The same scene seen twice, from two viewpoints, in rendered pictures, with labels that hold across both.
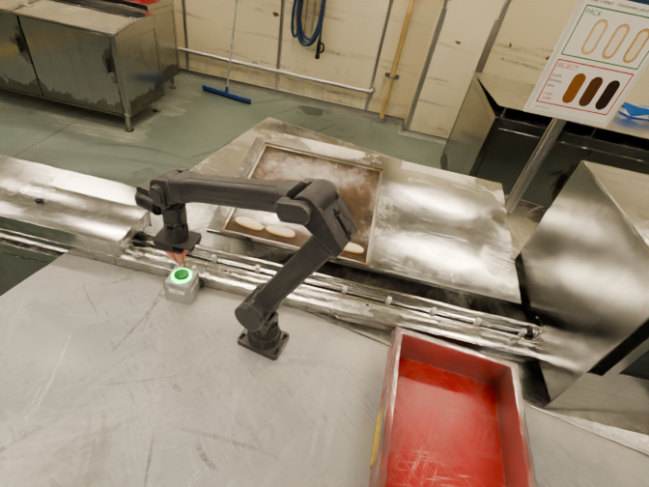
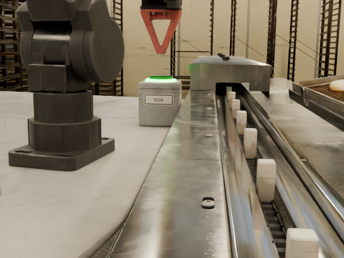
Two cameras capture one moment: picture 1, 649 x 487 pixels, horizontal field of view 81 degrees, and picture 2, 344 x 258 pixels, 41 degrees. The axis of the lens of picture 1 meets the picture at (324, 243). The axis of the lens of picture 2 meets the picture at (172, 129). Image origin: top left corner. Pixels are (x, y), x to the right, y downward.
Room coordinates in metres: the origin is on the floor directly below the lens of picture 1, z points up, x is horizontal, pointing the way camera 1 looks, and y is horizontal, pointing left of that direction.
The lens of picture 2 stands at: (0.75, -0.44, 0.95)
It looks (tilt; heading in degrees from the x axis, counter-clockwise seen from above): 10 degrees down; 93
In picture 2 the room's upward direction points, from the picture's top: 1 degrees clockwise
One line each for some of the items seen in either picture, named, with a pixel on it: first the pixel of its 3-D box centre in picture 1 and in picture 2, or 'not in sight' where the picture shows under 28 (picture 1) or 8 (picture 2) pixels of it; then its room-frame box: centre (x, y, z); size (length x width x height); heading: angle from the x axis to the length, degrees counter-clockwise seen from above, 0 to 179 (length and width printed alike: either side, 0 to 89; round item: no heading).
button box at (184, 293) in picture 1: (183, 288); (162, 111); (0.70, 0.37, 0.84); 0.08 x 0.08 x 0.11; 88
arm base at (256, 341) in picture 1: (264, 331); (64, 124); (0.60, 0.11, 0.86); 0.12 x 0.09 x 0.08; 76
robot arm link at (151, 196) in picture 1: (158, 194); not in sight; (0.70, 0.41, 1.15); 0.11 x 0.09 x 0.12; 70
